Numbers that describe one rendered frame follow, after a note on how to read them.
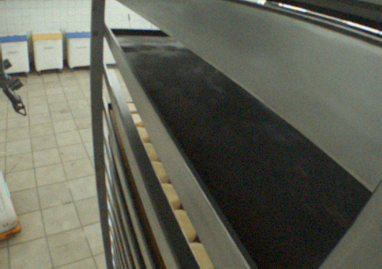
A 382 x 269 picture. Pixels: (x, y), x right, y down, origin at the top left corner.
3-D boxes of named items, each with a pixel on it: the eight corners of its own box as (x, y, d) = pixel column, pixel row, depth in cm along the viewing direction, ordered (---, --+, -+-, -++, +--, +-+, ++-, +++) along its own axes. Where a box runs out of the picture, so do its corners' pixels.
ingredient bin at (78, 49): (69, 74, 477) (68, 35, 440) (65, 64, 522) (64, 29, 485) (95, 71, 505) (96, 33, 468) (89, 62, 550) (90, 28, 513)
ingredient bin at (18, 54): (1, 81, 409) (-5, 39, 372) (2, 71, 452) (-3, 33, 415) (31, 78, 439) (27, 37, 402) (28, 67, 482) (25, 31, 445)
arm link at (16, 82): (-4, 78, 132) (-3, 83, 127) (12, 67, 136) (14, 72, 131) (7, 93, 141) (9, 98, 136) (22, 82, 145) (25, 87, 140)
